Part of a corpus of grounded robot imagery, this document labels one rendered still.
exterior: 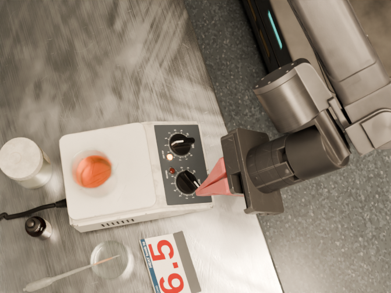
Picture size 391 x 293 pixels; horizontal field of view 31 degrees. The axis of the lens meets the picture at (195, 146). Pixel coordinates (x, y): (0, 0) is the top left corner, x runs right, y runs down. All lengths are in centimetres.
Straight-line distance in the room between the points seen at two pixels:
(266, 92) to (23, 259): 47
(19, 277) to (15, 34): 38
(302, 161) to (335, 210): 104
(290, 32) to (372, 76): 80
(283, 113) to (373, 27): 83
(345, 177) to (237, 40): 46
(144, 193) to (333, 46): 34
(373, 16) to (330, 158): 84
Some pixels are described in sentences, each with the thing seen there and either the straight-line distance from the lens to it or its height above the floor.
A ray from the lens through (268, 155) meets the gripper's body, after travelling 81.
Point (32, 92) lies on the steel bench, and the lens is 112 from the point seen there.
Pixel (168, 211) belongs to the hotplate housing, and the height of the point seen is 81.
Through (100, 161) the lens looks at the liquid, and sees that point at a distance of 93.
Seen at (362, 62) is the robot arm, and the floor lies 107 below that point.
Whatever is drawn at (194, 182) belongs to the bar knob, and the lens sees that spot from 98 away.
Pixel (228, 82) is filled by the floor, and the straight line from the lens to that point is 189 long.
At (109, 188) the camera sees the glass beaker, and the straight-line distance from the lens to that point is 94.
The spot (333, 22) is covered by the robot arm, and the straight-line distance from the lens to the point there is 76.
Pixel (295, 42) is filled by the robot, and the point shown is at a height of 36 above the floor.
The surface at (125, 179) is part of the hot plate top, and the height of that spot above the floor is 84.
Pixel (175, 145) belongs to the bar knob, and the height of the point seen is 82.
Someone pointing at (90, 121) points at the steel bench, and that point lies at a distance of 109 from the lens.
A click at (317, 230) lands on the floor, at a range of 181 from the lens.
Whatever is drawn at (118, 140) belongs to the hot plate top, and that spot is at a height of 84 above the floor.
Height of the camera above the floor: 178
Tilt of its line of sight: 75 degrees down
